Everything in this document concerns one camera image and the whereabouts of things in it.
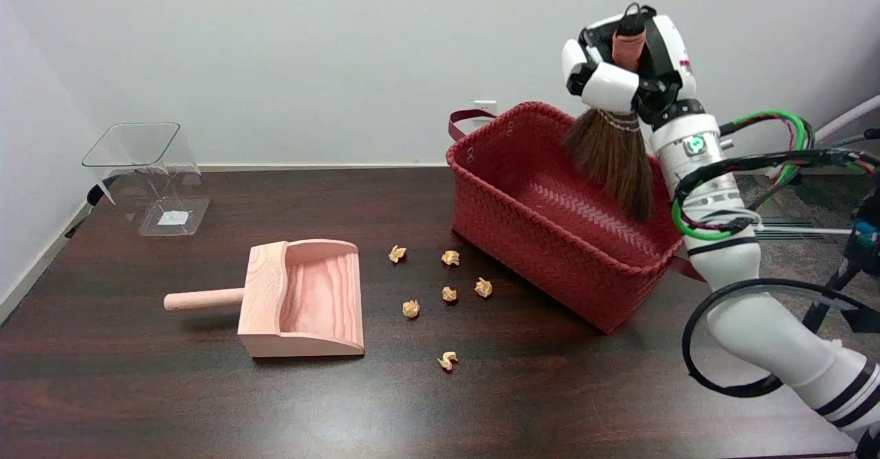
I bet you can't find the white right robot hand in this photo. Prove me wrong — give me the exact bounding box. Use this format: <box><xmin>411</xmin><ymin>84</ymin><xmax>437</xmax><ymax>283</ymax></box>
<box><xmin>561</xmin><ymin>3</ymin><xmax>707</xmax><ymax>130</ymax></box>

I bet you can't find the brown straw hand broom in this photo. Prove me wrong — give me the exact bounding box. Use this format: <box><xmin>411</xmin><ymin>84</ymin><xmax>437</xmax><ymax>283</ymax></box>
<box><xmin>564</xmin><ymin>3</ymin><xmax>655</xmax><ymax>223</ymax></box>

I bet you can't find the wooden dustpan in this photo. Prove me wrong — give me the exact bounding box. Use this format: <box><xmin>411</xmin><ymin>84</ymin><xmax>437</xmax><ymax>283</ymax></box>
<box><xmin>164</xmin><ymin>239</ymin><xmax>365</xmax><ymax>359</ymax></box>

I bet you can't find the office chair base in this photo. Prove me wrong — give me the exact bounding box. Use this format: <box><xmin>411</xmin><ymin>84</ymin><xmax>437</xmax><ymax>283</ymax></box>
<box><xmin>815</xmin><ymin>95</ymin><xmax>880</xmax><ymax>144</ymax></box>

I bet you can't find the metal floor vent grille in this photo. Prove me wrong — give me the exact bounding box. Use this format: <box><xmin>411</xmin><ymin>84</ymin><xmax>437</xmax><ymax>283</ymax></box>
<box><xmin>756</xmin><ymin>219</ymin><xmax>853</xmax><ymax>240</ymax></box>

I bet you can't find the red woven basket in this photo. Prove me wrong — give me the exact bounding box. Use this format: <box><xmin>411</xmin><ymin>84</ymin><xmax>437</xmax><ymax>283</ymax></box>
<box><xmin>447</xmin><ymin>101</ymin><xmax>705</xmax><ymax>335</ymax></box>

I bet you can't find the clear plastic container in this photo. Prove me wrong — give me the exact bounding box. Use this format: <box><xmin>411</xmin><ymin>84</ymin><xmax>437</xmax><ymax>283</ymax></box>
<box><xmin>81</xmin><ymin>122</ymin><xmax>211</xmax><ymax>238</ymax></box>

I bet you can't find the green cable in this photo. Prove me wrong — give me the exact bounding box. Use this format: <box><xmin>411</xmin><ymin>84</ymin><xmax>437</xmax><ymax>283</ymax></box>
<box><xmin>671</xmin><ymin>111</ymin><xmax>816</xmax><ymax>242</ymax></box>

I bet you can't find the black wrapped cable bundle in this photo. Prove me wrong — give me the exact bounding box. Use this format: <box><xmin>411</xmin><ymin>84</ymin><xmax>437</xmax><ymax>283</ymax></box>
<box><xmin>672</xmin><ymin>148</ymin><xmax>880</xmax><ymax>336</ymax></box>

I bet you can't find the black hoop cable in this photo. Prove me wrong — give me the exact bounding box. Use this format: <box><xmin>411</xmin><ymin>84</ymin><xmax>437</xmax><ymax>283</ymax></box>
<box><xmin>682</xmin><ymin>278</ymin><xmax>880</xmax><ymax>399</ymax></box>

